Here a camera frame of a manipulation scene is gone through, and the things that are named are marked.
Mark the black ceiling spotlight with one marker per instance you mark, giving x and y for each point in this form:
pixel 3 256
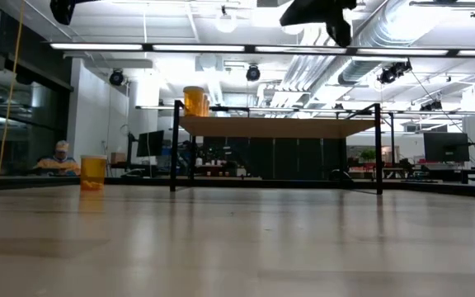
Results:
pixel 252 73
pixel 116 77
pixel 431 106
pixel 392 73

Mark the white round ceiling lamp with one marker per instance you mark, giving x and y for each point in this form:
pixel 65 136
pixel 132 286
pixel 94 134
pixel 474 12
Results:
pixel 226 21

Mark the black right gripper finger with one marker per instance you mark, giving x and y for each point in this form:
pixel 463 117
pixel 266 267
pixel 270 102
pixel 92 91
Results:
pixel 341 31
pixel 311 12

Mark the wood shelf black metal frame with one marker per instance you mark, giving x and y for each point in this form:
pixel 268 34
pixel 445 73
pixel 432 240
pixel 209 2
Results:
pixel 274 127

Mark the black computer monitor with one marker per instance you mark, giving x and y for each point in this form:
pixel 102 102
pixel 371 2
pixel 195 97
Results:
pixel 446 146
pixel 151 143

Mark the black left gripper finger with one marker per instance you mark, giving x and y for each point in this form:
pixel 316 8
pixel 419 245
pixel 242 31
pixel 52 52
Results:
pixel 62 10

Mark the black overhead frame bar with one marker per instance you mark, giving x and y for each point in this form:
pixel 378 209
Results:
pixel 147 47

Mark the person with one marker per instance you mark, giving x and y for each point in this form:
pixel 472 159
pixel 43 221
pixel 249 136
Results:
pixel 60 163

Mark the silver ventilation duct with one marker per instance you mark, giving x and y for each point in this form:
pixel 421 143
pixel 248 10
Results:
pixel 357 70

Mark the brown cardboard box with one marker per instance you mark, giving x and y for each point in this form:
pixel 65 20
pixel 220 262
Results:
pixel 118 158

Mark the black ceiling track fixture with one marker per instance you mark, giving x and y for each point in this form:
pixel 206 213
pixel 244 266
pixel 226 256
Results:
pixel 445 3

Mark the black partition wall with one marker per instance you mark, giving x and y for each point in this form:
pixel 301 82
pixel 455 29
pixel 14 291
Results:
pixel 287 158

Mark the green background plant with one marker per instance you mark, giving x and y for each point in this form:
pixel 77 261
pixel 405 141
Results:
pixel 368 155

